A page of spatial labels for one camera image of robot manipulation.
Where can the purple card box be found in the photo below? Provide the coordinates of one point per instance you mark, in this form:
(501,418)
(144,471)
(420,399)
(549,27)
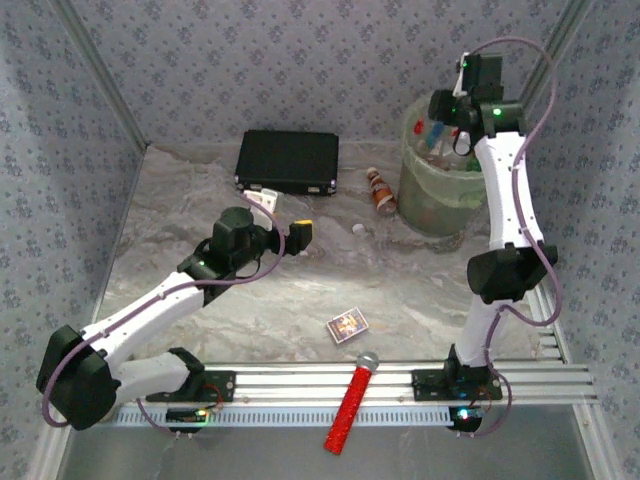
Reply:
(347,325)

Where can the clear bottle blue red label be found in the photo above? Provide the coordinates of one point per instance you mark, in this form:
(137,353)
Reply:
(434,134)

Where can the black hard case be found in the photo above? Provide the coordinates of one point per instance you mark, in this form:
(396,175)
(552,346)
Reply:
(287,160)

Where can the orange brown drink bottle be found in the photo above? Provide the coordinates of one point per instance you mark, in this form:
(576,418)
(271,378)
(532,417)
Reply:
(382,192)

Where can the aluminium frame post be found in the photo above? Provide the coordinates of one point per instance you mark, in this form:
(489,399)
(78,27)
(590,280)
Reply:
(569,20)
(107,75)

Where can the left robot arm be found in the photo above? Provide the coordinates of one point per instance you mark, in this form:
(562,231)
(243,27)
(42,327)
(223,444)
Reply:
(150,310)

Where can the translucent green plastic bin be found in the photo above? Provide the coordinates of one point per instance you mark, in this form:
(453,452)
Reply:
(430,200)

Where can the red glitter microphone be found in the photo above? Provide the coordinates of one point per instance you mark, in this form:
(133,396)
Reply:
(350,405)

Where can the aluminium side rail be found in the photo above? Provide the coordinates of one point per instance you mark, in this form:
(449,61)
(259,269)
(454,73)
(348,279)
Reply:
(547,345)

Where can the small circuit board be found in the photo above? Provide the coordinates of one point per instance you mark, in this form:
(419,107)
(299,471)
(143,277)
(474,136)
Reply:
(187,416)
(465,417)

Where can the clear bottle white cap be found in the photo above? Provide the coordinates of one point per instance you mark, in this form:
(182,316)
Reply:
(358,229)

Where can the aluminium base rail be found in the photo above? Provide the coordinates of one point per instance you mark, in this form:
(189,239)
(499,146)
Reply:
(310,385)

